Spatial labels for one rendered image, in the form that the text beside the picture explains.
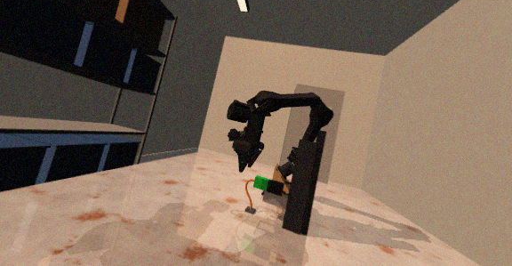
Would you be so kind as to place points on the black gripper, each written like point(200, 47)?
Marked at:
point(247, 149)

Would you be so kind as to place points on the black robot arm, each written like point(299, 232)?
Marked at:
point(268, 102)

